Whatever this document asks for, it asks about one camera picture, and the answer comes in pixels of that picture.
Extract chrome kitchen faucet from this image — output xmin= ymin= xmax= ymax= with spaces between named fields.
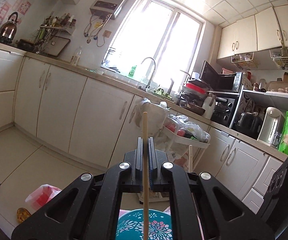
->
xmin=142 ymin=57 xmax=156 ymax=91

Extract cream kitchen cabinets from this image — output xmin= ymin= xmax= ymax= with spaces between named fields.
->
xmin=0 ymin=4 xmax=288 ymax=214

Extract blue perforated plastic basket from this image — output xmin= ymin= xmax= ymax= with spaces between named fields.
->
xmin=115 ymin=208 xmax=174 ymax=240

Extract white rolling storage cart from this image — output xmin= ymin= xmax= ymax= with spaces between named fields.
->
xmin=138 ymin=112 xmax=211 ymax=204

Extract white plastic bag on cart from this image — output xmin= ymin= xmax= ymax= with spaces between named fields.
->
xmin=135 ymin=98 xmax=211 ymax=161

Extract red checkered plastic tablecloth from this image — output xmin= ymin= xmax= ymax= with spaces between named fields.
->
xmin=25 ymin=184 xmax=62 ymax=211

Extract white electric water boiler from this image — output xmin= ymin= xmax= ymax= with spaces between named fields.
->
xmin=257 ymin=107 xmax=285 ymax=146

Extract red lidded pot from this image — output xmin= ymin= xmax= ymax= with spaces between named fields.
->
xmin=181 ymin=82 xmax=207 ymax=99

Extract black toaster oven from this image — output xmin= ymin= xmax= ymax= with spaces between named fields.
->
xmin=211 ymin=96 xmax=238 ymax=127

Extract green dish soap bottle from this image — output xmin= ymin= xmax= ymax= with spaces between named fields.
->
xmin=128 ymin=65 xmax=137 ymax=78

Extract black microwave oven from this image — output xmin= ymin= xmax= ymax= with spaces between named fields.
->
xmin=200 ymin=61 xmax=243 ymax=93

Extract window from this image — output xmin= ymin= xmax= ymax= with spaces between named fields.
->
xmin=101 ymin=0 xmax=203 ymax=93

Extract clear plastic bottle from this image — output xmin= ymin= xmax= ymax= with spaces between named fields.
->
xmin=70 ymin=46 xmax=83 ymax=66

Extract gas water heater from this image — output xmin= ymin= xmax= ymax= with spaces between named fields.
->
xmin=90 ymin=0 xmax=128 ymax=20

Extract steel kettle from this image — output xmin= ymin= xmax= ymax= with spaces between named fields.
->
xmin=0 ymin=12 xmax=18 ymax=44

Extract wire hanging basket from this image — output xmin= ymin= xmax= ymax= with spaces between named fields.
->
xmin=269 ymin=45 xmax=288 ymax=71

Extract wall utensil rack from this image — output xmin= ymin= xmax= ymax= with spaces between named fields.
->
xmin=34 ymin=11 xmax=76 ymax=57

